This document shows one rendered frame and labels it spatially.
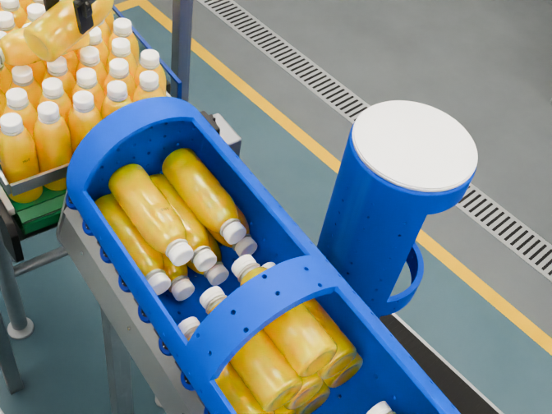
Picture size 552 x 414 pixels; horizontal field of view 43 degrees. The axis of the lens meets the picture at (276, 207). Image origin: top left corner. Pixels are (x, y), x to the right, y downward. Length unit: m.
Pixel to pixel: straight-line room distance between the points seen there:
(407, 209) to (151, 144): 0.55
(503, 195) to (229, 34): 1.52
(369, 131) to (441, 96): 1.93
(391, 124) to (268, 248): 0.46
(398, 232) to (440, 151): 0.20
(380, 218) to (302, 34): 2.19
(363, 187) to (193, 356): 0.63
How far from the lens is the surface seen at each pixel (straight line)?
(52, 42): 1.25
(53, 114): 1.40
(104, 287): 1.39
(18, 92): 1.45
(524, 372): 2.58
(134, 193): 1.18
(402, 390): 1.13
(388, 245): 1.57
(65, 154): 1.46
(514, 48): 3.97
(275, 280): 0.98
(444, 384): 2.26
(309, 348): 0.98
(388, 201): 1.47
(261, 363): 1.01
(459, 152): 1.55
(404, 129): 1.56
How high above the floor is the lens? 2.03
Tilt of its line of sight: 48 degrees down
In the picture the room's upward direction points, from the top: 11 degrees clockwise
